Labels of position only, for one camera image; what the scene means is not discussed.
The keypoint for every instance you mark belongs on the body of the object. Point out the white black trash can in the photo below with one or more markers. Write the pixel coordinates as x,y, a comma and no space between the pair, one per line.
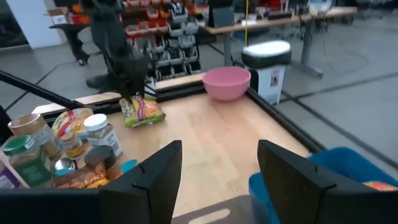
267,56

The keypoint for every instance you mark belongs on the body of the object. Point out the yellow green snack bag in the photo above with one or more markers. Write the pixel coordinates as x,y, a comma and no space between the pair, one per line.
141,112

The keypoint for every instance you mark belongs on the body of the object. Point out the black aluminium rig frame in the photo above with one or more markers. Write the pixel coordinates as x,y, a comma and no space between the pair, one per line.
280,117

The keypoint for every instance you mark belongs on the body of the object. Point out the blue plastic bin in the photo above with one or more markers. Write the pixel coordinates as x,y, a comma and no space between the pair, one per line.
348,161

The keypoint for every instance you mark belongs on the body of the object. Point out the white lid spice jar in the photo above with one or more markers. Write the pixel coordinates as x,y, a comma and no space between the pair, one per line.
99,130

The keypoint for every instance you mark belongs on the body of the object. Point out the pink plastic bowl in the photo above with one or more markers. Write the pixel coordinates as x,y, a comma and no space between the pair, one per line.
226,84

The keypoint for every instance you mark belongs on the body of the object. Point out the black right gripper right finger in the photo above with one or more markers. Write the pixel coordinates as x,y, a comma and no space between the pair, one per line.
298,199

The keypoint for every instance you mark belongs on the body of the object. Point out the small cork lid jar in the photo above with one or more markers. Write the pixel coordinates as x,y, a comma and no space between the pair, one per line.
72,144

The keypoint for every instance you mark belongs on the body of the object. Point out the wooden desk grey legs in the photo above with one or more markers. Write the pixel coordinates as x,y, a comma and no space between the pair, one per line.
280,21

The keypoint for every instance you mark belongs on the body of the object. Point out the purple white package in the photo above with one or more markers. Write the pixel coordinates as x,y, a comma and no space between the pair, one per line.
7,182

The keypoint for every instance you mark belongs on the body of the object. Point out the tan lid large jar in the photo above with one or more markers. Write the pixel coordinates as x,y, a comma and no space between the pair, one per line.
28,123

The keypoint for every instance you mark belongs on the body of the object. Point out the brown snack pouch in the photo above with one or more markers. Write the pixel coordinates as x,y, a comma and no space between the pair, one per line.
81,180

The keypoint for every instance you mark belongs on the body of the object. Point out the parts bin rack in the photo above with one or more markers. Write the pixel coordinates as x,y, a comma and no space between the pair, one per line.
178,40

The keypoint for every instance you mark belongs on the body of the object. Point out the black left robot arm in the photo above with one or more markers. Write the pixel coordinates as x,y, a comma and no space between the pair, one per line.
109,34

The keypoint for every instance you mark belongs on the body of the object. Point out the teal plastic spoon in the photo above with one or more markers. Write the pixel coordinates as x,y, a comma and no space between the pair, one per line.
129,165

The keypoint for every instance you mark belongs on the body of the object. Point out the cardboard box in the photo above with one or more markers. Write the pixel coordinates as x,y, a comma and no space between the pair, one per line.
59,18

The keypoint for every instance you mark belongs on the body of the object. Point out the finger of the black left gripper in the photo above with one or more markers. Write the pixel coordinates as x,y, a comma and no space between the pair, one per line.
125,95
141,93

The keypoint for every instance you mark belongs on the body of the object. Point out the orange snack bag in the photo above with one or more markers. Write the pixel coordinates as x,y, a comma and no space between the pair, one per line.
381,186

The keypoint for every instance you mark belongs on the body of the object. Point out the green lid glass jar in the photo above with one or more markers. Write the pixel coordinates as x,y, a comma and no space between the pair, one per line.
21,149

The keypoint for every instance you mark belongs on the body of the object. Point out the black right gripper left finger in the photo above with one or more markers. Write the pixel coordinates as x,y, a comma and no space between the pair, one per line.
140,199

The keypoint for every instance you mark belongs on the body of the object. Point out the black pedestal table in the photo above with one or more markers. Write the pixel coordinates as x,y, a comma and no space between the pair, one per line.
73,37

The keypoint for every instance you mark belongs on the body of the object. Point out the white red snack bag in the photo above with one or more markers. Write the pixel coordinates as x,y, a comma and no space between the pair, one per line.
73,119

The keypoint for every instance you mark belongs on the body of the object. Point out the black lid spice jar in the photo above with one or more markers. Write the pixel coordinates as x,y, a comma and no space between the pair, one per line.
101,157

